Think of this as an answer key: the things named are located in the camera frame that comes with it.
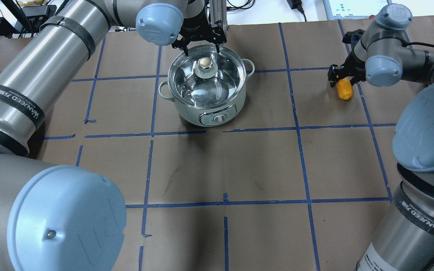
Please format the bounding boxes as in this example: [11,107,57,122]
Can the yellow toy corn cob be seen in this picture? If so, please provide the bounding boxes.
[335,77,354,100]

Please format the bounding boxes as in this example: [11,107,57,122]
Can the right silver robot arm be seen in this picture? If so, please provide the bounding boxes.
[328,3,434,271]

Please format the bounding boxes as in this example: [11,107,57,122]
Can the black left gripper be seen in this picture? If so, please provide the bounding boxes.
[171,21,227,57]

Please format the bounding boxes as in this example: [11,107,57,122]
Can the glass pot lid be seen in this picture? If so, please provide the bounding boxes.
[167,44,255,108]

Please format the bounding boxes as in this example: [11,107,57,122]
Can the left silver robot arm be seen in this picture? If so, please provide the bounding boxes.
[0,0,227,271]

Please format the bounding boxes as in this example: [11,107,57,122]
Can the pale green electric pot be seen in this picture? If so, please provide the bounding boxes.
[158,44,255,127]

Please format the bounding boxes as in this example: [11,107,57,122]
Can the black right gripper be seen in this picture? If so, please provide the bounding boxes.
[327,29,366,87]

